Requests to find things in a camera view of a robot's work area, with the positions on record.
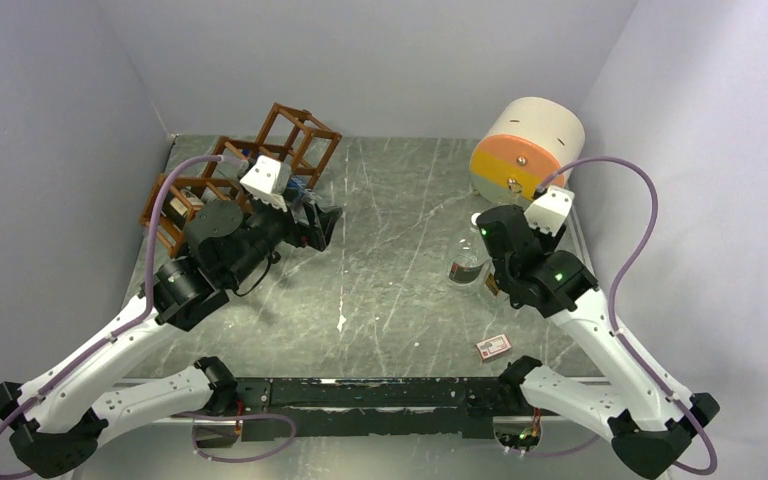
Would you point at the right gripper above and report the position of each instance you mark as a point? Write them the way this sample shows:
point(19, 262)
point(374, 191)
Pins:
point(547, 242)

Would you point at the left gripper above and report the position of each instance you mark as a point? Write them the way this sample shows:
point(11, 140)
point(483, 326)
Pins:
point(317, 233)

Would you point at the brown wooden wine rack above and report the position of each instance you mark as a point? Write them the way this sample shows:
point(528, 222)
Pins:
point(293, 136)

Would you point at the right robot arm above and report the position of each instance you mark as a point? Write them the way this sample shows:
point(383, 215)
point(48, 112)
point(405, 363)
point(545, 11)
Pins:
point(552, 287)

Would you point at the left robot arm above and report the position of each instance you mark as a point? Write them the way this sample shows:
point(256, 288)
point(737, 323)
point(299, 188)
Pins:
point(59, 419)

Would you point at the clear square glass bottle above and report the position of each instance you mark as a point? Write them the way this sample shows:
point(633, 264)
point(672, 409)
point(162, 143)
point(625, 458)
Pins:
point(468, 266)

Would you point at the blue plastic water bottle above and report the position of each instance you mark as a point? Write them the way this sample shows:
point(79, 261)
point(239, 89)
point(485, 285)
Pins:
point(294, 192)

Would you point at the cream orange cylindrical box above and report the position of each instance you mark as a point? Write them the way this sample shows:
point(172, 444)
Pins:
point(531, 138)

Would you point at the small red white box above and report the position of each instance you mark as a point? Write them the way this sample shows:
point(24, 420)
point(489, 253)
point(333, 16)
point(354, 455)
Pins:
point(493, 347)

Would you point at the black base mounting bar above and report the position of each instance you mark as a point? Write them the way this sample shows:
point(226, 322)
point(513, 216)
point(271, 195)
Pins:
point(471, 407)

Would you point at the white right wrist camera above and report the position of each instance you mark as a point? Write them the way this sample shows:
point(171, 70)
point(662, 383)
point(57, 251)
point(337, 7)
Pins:
point(548, 212)

